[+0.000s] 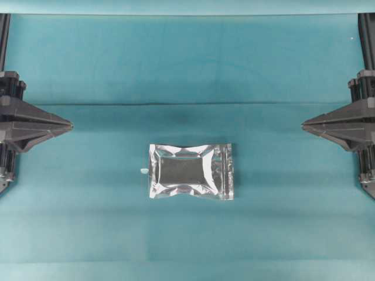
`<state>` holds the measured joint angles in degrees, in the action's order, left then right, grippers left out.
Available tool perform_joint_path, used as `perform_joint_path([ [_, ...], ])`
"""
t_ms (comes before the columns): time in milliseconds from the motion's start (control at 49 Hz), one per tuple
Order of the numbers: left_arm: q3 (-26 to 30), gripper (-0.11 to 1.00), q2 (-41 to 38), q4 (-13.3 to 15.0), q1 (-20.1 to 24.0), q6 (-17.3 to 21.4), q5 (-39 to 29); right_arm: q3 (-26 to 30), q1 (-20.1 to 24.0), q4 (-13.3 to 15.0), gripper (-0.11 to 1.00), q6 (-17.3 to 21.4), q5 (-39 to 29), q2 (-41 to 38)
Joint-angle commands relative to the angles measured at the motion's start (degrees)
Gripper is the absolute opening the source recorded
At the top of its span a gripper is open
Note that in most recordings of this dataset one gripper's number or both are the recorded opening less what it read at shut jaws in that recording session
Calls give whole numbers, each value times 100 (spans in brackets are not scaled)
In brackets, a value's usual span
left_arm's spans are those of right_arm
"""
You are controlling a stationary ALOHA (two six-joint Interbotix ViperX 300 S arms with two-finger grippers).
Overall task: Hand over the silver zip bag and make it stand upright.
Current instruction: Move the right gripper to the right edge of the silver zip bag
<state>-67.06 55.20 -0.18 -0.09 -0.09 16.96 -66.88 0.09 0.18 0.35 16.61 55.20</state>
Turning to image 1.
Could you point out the black left frame rail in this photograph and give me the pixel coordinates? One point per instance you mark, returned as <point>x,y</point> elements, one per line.
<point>4,32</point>

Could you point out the black frame rail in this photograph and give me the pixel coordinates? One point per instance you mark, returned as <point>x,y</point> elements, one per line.
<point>366,26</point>
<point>4,32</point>

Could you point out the silver zip bag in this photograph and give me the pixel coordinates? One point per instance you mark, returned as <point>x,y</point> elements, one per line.
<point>204,171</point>

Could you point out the black right frame rail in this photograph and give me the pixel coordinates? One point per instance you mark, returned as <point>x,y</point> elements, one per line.
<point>366,26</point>

